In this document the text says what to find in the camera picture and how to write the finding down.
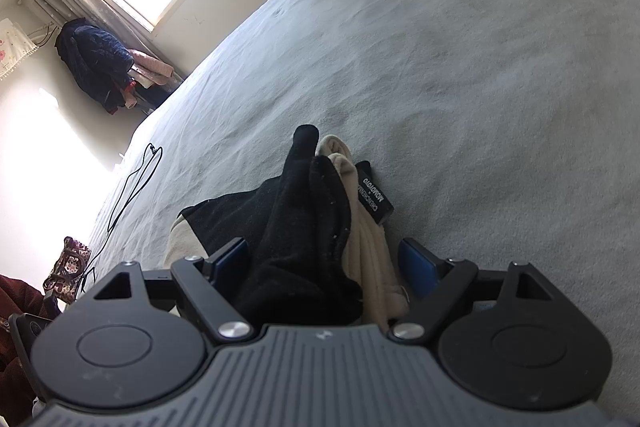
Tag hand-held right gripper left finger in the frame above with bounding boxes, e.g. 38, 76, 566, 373
75, 237, 254, 346

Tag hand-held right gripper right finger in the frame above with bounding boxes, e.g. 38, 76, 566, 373
390, 237, 572, 346

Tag beige and black sweatshirt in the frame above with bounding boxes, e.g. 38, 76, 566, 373
167, 124, 411, 328

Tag floral handbag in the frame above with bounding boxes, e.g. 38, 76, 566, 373
42, 236, 93, 305

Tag bed with grey sheet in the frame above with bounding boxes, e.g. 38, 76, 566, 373
82, 0, 640, 427

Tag spare black hand-held gripper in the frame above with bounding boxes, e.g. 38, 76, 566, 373
9, 313, 58, 408

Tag dark blue quilted jacket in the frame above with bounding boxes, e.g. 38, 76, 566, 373
55, 18, 136, 115

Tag grey star-patterned curtain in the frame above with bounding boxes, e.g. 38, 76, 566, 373
20, 0, 186, 82

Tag white floral lace cloth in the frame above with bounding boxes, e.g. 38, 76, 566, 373
0, 18, 40, 82

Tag long black cable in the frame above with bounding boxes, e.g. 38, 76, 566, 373
82, 144, 163, 288

